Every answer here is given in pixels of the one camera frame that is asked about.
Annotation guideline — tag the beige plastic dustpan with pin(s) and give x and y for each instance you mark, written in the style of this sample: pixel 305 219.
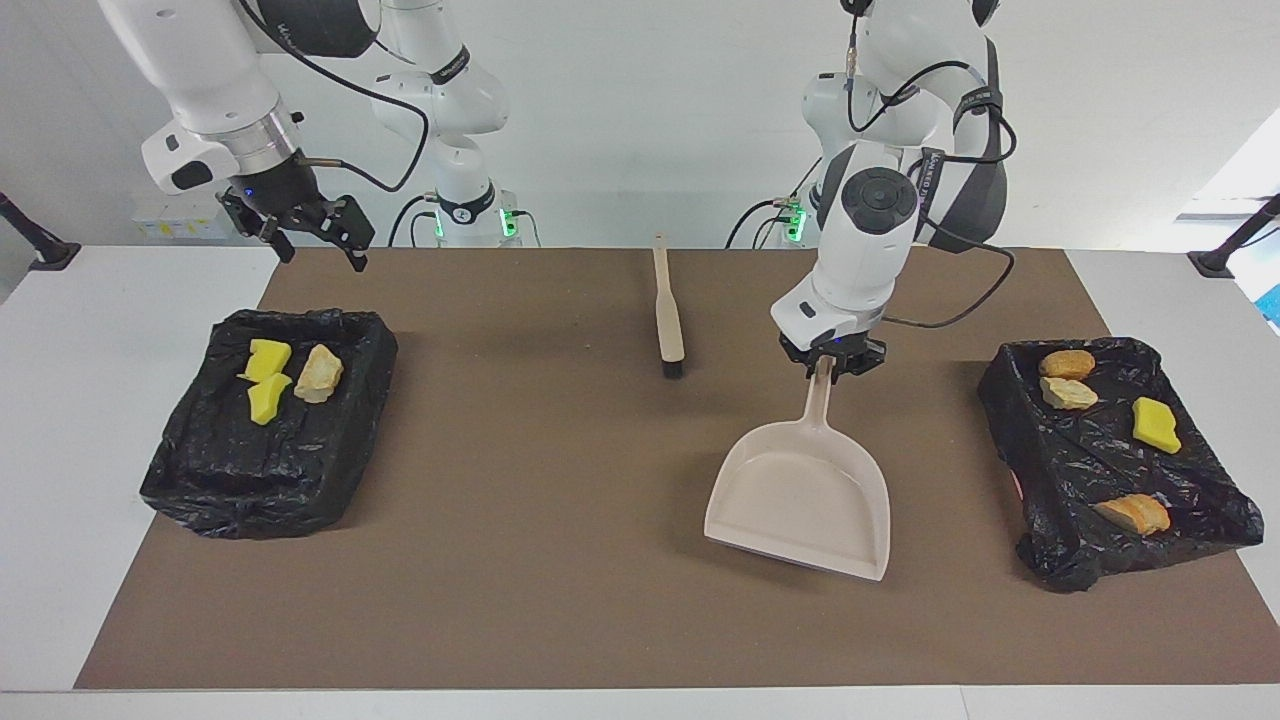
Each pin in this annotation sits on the beige plastic dustpan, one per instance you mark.
pixel 800 500

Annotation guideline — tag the blue object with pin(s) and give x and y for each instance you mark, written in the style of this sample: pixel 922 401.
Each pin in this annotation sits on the blue object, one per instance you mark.
pixel 1273 305

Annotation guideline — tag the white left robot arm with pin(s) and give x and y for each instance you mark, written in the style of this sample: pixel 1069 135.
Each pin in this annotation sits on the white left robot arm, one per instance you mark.
pixel 870 240

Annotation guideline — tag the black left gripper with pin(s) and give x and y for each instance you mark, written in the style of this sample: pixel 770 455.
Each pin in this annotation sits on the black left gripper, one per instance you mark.
pixel 830 350

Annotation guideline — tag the green and yellow sponge piece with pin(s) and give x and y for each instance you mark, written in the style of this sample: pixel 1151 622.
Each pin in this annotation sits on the green and yellow sponge piece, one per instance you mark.
pixel 266 400

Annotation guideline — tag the orange striped croissant piece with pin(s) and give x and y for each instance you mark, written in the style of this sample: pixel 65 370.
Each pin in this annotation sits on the orange striped croissant piece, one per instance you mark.
pixel 1068 394
pixel 1135 514

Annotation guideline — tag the white power strip box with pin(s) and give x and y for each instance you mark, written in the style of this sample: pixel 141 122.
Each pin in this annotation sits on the white power strip box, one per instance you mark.
pixel 180 228

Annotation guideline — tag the brown potato piece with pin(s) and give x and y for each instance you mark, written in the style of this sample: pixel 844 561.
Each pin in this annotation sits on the brown potato piece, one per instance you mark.
pixel 1067 364

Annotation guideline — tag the brown table mat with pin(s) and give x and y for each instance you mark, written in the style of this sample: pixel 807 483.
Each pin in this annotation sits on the brown table mat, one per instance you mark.
pixel 500 600

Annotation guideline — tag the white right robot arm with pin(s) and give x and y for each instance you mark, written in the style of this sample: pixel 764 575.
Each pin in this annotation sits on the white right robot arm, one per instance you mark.
pixel 200 70

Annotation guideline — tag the black stand foot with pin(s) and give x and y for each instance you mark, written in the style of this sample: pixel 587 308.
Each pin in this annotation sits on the black stand foot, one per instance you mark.
pixel 1215 263
pixel 55 255

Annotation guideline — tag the pale bread chunk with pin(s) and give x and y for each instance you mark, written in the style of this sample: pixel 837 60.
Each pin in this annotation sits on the pale bread chunk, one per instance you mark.
pixel 318 373

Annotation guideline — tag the notched yellow sponge piece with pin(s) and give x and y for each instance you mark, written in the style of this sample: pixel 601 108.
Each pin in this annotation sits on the notched yellow sponge piece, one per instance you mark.
pixel 267 358

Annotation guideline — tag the plain yellow sponge piece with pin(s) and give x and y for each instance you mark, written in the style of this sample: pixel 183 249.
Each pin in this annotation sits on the plain yellow sponge piece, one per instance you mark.
pixel 1156 424

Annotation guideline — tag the black bag-lined bin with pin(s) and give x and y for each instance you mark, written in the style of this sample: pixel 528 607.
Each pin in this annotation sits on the black bag-lined bin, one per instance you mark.
pixel 230 470
pixel 1080 470

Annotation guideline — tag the beige hand brush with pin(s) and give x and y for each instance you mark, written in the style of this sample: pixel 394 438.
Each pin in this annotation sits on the beige hand brush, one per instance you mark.
pixel 668 320

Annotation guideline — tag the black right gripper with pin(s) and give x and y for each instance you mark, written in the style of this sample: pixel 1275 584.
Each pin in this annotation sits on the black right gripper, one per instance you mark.
pixel 280 190

